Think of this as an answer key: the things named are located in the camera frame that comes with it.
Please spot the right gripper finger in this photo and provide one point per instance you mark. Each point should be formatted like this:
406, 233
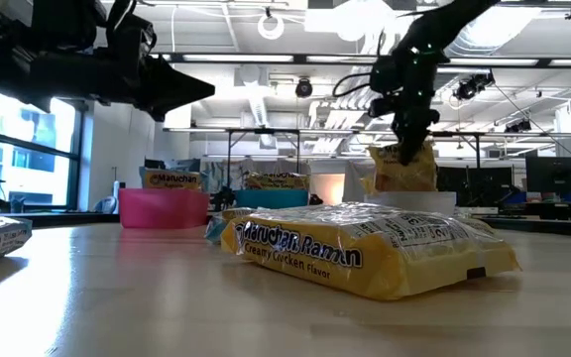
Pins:
412, 146

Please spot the pink green shrimp ramen pack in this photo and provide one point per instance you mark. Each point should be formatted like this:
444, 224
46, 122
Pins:
278, 182

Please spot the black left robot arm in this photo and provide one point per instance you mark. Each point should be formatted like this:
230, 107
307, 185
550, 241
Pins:
28, 49

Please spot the black round ceiling fixture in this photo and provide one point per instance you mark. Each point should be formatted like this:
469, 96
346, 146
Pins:
304, 87

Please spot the large office window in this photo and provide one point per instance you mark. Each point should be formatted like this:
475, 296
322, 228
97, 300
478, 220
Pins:
33, 163

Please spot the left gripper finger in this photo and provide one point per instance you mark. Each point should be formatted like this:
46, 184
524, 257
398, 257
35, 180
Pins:
176, 91

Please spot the white hanging cloth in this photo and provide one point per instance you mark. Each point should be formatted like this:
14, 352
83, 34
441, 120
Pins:
355, 181

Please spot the teal plastic bin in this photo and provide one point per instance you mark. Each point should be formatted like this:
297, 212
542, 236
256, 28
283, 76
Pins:
273, 198

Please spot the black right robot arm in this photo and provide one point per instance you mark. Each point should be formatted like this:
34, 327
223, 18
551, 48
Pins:
444, 25

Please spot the black computer monitor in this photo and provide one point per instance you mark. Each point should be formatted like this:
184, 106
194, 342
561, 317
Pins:
555, 176
489, 184

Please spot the black ceiling spotlight cluster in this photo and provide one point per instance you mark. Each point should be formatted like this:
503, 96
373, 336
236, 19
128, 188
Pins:
471, 86

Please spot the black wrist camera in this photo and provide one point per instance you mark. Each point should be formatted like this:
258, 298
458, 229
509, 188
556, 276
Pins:
134, 35
383, 74

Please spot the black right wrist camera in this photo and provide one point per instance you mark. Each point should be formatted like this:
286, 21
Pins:
383, 74

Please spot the black metal stand frame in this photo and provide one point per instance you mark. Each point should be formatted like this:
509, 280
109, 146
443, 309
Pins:
464, 134

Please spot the lit orange panel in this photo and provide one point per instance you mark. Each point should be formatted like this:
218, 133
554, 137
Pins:
327, 191

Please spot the pink plastic bin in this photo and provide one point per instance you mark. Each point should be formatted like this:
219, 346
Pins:
164, 210

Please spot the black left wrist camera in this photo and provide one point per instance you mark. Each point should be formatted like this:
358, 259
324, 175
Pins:
134, 35

